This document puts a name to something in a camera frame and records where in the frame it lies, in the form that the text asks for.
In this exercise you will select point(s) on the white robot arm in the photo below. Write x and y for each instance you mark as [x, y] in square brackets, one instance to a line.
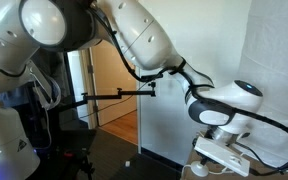
[144, 36]

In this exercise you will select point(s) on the black robot cart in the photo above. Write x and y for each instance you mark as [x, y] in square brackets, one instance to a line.
[77, 140]

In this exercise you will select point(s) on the beige door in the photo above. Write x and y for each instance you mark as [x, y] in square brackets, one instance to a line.
[114, 83]

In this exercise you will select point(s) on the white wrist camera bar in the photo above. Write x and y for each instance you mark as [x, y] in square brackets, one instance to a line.
[222, 155]

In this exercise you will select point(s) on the black stereo camera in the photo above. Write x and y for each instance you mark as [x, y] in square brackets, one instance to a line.
[152, 77]

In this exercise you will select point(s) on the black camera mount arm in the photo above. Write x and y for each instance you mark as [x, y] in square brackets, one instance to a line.
[117, 95]

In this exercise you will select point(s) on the light wooden platform box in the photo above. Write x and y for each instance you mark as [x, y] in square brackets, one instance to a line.
[217, 177]

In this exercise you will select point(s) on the small white cube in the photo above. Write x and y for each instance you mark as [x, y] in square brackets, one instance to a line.
[127, 163]

